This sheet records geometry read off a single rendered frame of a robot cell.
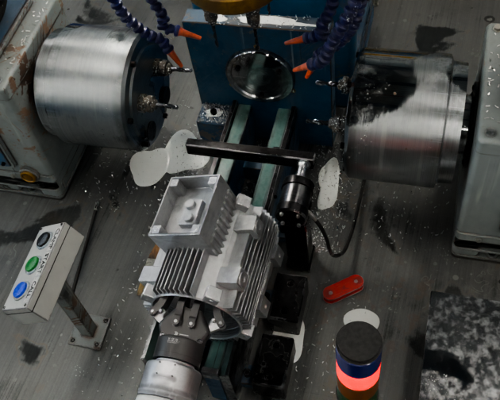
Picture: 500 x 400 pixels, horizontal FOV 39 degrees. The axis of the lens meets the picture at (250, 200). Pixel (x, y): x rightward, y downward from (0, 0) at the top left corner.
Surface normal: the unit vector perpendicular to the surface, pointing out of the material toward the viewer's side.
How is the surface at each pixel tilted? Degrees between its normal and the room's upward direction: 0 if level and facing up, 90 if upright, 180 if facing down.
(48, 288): 61
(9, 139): 89
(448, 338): 0
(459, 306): 0
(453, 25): 0
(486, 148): 90
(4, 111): 89
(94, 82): 39
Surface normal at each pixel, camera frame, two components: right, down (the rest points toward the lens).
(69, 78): -0.23, 0.07
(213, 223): 0.88, -0.04
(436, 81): -0.15, -0.43
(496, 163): -0.23, 0.81
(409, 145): -0.25, 0.45
